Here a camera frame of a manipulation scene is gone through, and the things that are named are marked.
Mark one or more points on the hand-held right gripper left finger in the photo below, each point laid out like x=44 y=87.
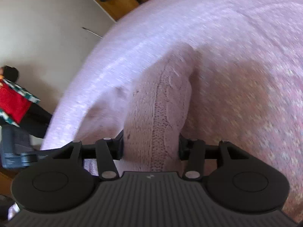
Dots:
x=120 y=146

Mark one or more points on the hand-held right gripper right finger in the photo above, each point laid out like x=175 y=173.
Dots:
x=182 y=147

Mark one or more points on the pink knit cardigan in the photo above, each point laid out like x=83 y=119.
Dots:
x=161 y=104

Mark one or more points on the wooden wardrobe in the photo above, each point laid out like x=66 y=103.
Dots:
x=125 y=7

